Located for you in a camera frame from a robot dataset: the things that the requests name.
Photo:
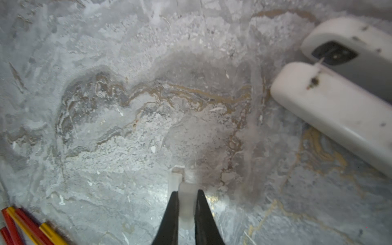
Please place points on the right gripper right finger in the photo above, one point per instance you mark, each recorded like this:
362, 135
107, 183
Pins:
206, 231

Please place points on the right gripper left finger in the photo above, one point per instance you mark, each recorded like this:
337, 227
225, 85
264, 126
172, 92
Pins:
168, 231

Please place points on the translucent protective cap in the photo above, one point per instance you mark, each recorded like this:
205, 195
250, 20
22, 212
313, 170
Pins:
187, 194

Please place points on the red carving knife steep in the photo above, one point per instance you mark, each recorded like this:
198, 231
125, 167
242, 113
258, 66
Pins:
12, 228

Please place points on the red carving knife left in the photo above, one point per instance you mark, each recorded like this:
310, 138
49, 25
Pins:
5, 235

